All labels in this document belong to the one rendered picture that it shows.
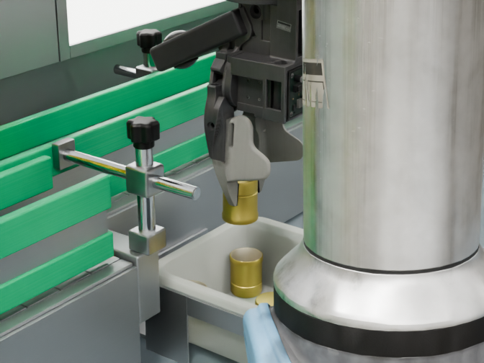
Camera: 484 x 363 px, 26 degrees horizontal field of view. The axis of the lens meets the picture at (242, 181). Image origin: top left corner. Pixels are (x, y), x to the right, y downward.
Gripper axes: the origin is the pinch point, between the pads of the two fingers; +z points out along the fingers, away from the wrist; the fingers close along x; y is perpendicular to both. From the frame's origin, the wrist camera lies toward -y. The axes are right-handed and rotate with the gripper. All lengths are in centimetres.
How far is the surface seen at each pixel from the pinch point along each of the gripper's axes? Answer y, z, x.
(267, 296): 4.0, 10.7, -1.0
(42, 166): -11.9, -3.8, -14.3
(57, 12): -29.5, -11.5, 6.6
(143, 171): -2.2, -4.7, -11.6
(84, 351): -2.9, 9.8, -19.7
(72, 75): -32.3, -2.4, 11.3
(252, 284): -1.4, 13.5, 4.5
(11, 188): -12.1, -3.0, -18.2
